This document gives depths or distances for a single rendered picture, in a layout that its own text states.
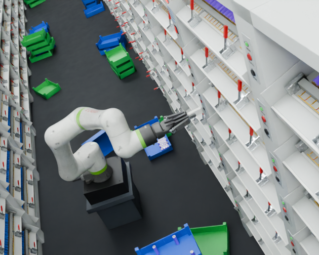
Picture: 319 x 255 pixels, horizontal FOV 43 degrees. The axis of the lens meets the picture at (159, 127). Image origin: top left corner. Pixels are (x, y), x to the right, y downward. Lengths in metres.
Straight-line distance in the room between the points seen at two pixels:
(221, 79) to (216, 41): 0.20
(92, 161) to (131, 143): 0.75
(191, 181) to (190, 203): 0.20
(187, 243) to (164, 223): 0.58
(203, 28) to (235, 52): 0.22
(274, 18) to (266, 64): 0.15
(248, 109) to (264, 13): 0.51
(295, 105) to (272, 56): 0.12
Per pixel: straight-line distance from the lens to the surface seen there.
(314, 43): 0.70
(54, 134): 2.11
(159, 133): 1.79
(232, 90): 1.37
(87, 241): 2.91
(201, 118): 2.18
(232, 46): 1.18
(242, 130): 1.49
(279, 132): 1.04
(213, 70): 1.50
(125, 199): 2.62
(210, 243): 2.54
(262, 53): 0.90
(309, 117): 0.92
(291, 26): 0.76
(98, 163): 2.53
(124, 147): 1.78
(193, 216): 2.70
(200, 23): 1.41
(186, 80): 2.20
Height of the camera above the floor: 2.06
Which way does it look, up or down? 37 degrees down
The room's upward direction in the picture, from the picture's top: 24 degrees counter-clockwise
